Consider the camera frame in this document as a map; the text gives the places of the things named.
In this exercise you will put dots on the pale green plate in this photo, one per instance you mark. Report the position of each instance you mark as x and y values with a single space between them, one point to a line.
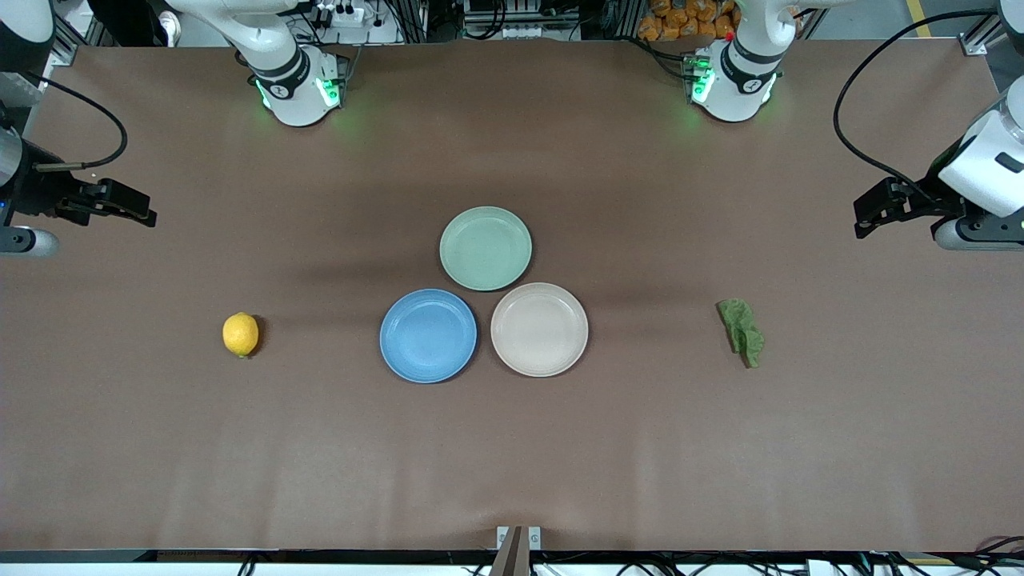
486 248

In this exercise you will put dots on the blue plate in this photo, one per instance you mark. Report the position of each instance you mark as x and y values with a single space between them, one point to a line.
428 336

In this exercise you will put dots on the orange packaged goods pile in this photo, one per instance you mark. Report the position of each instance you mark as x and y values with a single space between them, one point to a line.
684 20

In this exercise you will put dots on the yellow lemon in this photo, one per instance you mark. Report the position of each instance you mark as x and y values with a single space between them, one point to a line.
240 334

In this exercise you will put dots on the beige plate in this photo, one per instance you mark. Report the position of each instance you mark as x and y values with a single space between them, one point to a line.
539 330

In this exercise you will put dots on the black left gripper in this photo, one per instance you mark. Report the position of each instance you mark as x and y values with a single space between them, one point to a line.
930 198

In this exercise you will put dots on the green lettuce leaf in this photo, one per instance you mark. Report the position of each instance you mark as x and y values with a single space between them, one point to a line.
742 330

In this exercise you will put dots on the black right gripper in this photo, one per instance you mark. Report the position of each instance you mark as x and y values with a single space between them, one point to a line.
40 194

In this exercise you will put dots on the metal table edge bracket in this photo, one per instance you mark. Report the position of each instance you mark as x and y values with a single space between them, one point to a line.
518 548

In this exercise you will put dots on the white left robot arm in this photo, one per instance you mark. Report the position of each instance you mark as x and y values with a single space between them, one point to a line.
732 92

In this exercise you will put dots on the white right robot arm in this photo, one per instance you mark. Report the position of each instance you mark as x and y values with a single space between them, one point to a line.
292 96

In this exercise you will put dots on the white power strip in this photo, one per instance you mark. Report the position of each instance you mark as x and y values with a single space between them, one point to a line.
346 14

